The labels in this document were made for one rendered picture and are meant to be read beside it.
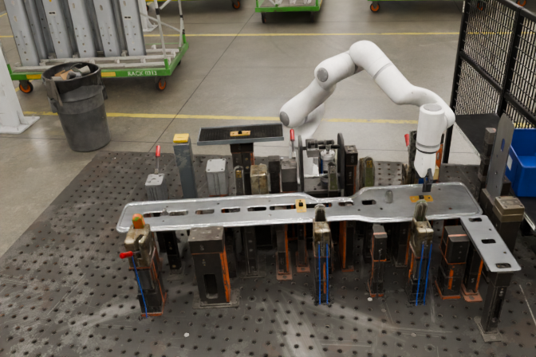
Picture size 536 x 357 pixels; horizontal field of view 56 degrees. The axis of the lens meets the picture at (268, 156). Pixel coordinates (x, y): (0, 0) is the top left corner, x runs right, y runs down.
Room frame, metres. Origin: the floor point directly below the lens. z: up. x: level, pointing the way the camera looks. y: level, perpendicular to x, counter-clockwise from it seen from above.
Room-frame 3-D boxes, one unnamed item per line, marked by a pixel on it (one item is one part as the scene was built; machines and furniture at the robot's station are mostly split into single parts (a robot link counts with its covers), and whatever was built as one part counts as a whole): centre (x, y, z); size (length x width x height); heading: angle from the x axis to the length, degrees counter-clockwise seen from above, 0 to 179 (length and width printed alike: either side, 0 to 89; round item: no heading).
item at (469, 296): (1.37, -0.73, 0.84); 0.11 x 0.06 x 0.29; 179
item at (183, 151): (1.92, 0.37, 0.92); 0.08 x 0.08 x 0.44; 89
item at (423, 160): (1.57, -0.58, 1.18); 0.10 x 0.07 x 0.11; 179
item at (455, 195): (1.57, -0.09, 1.00); 1.38 x 0.22 x 0.02; 89
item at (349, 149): (1.79, -0.34, 0.91); 0.07 x 0.05 x 0.42; 179
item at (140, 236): (1.40, 0.48, 0.88); 0.15 x 0.11 x 0.36; 179
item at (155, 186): (1.76, 0.47, 0.88); 0.11 x 0.10 x 0.36; 179
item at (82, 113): (4.18, 1.66, 0.36); 0.54 x 0.50 x 0.73; 168
